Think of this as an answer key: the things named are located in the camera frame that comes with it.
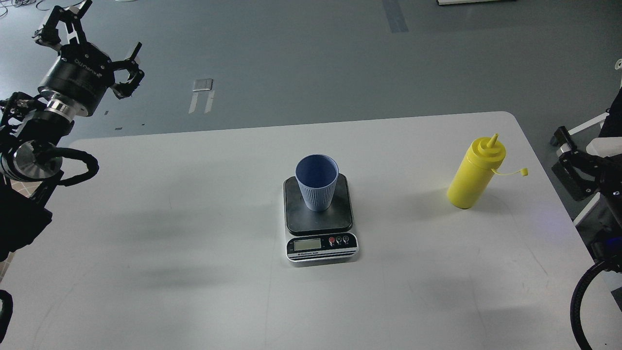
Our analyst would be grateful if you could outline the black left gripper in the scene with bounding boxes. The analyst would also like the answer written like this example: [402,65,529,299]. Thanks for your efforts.
[33,0,145,117]

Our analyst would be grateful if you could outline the blue ribbed plastic cup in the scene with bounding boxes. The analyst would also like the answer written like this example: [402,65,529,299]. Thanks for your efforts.
[294,154,340,212]

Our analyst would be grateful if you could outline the yellow squeeze bottle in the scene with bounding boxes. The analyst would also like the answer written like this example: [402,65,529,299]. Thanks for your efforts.
[447,133,529,209]

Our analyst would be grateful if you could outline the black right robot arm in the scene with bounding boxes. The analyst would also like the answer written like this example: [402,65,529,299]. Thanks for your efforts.
[552,126,622,350]

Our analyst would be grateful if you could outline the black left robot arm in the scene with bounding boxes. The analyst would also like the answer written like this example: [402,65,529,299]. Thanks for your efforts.
[0,0,145,262]

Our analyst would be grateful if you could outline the black digital kitchen scale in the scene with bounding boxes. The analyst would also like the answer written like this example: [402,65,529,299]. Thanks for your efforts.
[283,174,360,264]

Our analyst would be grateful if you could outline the grey floor plate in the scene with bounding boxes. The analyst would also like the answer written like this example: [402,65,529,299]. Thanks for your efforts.
[192,78,214,92]

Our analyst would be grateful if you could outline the white office chair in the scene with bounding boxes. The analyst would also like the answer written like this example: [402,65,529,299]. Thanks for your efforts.
[549,58,622,146]

